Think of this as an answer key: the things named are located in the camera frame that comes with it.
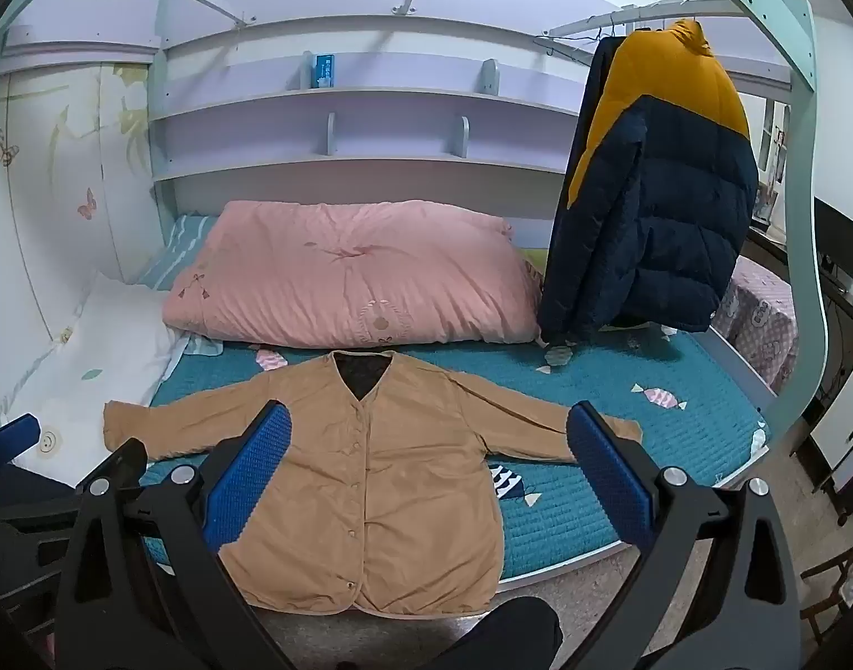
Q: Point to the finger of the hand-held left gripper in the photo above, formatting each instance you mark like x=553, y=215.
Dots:
x=11, y=434

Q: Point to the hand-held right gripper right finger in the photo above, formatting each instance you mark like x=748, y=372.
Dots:
x=608, y=474

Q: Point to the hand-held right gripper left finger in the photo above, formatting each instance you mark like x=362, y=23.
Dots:
x=253, y=474

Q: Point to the tan button-up jacket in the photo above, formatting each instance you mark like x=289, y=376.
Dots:
x=412, y=474

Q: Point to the teal candy-print bedspread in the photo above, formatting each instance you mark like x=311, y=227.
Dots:
x=594, y=377

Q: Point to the white pillow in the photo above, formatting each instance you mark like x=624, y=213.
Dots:
x=98, y=363

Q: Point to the person's dark trouser leg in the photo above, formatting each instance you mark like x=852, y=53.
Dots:
x=503, y=635

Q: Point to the pink pillow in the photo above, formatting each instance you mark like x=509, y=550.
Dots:
x=342, y=272

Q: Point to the pink patterned cloth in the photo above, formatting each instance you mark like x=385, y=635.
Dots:
x=761, y=314

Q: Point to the wooden chair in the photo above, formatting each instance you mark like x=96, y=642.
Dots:
x=817, y=576

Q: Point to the white cabinet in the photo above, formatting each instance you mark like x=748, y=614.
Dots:
x=845, y=426

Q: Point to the navy and yellow puffer jacket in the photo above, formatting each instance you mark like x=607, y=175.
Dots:
x=677, y=209

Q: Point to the black monitor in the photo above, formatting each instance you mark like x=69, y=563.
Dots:
x=842, y=237

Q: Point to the small blue box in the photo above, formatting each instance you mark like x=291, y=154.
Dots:
x=321, y=71

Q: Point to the pale green bed frame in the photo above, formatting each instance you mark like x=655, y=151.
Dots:
x=800, y=153

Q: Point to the lilac wall shelf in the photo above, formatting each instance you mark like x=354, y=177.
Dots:
x=398, y=101

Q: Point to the white clothes rail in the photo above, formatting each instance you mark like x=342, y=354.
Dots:
x=643, y=14

